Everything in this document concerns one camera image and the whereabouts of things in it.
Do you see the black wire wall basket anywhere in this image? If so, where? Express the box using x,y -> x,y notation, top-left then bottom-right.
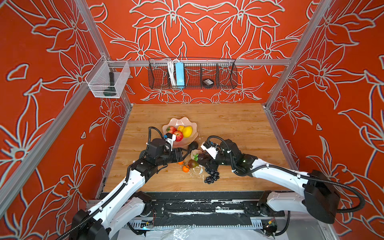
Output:
148,58 -> 239,90

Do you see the light blue box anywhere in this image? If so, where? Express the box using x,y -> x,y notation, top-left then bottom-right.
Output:
175,62 -> 185,89

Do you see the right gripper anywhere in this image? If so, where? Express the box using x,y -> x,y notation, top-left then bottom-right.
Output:
198,149 -> 237,170

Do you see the beige garlic bulb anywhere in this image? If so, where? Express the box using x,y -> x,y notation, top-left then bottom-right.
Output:
190,150 -> 201,161

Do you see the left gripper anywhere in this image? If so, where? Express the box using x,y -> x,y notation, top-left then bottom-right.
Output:
156,148 -> 190,167

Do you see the dark purple mangosteen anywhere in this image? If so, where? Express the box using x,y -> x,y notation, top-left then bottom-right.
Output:
193,154 -> 207,162

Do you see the green red fig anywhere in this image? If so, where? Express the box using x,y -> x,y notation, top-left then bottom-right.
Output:
188,160 -> 200,169

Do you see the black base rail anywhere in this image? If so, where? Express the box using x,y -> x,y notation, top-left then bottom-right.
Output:
130,191 -> 286,231

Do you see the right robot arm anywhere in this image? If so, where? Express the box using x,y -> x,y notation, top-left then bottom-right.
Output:
198,140 -> 366,224

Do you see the clear plastic wall bin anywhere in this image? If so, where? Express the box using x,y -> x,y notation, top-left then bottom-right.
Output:
85,56 -> 131,99

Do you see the pink scalloped fruit bowl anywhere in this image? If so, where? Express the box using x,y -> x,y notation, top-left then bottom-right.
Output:
162,117 -> 199,148

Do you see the dark grape bunch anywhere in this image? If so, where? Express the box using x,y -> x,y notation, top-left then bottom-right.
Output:
204,168 -> 220,184

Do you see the dark green brush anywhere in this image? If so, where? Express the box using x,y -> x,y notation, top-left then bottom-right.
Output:
104,72 -> 117,97

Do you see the white coiled cable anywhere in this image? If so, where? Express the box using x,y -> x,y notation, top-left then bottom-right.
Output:
167,59 -> 177,88

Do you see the red strawberry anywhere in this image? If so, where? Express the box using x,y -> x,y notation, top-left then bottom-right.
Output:
166,126 -> 177,134

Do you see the small orange tangerine lower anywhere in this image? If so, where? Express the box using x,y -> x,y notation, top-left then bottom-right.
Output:
182,166 -> 190,173

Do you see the dark avocado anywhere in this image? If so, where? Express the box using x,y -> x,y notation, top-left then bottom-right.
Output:
188,141 -> 199,152

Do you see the large yellow lemon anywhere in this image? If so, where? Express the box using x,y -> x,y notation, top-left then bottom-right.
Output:
182,126 -> 193,138

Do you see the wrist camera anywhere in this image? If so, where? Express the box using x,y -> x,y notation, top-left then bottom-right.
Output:
201,141 -> 219,160
164,133 -> 177,152

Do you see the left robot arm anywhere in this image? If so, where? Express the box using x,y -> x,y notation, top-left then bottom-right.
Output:
58,139 -> 186,240

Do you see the red apple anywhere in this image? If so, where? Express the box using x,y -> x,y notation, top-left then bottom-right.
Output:
173,131 -> 184,142

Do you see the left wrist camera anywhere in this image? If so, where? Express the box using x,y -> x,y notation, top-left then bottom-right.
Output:
164,133 -> 177,152

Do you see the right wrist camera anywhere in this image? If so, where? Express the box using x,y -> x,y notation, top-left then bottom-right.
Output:
201,141 -> 219,160

